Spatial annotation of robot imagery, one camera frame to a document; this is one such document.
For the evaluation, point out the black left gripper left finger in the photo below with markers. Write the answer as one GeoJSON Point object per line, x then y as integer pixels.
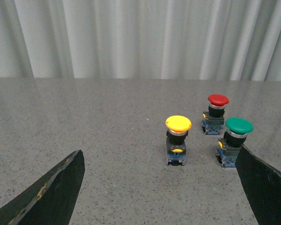
{"type": "Point", "coordinates": [51, 199]}

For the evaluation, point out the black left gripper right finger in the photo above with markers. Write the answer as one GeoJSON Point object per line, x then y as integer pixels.
{"type": "Point", "coordinates": [262, 186]}

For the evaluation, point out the yellow mushroom push button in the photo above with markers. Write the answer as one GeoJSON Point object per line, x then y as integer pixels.
{"type": "Point", "coordinates": [178, 127]}

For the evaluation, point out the green mushroom push button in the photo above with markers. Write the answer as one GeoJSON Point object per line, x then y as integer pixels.
{"type": "Point", "coordinates": [233, 140]}

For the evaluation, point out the red mushroom push button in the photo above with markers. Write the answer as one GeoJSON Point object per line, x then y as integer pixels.
{"type": "Point", "coordinates": [213, 119]}

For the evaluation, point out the white pleated curtain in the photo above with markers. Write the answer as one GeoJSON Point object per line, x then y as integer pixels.
{"type": "Point", "coordinates": [160, 39]}

